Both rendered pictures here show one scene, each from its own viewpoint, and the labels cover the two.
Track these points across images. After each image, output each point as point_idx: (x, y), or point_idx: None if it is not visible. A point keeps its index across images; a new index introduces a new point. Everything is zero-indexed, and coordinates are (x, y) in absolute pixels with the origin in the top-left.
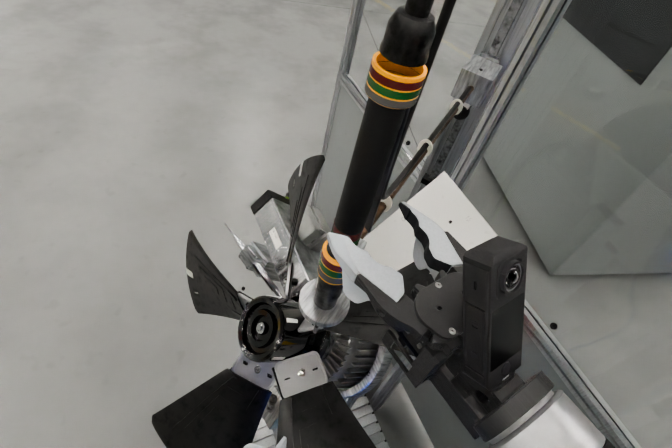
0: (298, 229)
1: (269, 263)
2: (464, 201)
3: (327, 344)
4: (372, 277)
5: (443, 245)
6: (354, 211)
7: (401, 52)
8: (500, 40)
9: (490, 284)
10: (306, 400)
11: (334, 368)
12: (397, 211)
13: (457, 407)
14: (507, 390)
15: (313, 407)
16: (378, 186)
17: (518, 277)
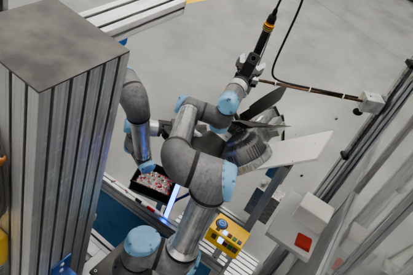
0: (260, 98)
1: None
2: (326, 139)
3: (236, 139)
4: (241, 58)
5: (259, 67)
6: None
7: (267, 19)
8: (390, 92)
9: (248, 55)
10: (216, 136)
11: (232, 150)
12: (306, 135)
13: None
14: None
15: (215, 139)
16: (259, 51)
17: (253, 58)
